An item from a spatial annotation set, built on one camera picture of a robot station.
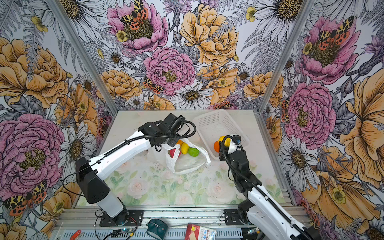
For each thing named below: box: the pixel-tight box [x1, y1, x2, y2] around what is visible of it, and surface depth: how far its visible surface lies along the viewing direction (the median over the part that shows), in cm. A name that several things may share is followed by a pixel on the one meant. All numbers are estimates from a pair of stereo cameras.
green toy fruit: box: [188, 147, 200, 157], surface depth 96 cm
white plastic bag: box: [163, 138, 212, 175], surface depth 81 cm
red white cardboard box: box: [184, 223, 217, 240], surface depth 69 cm
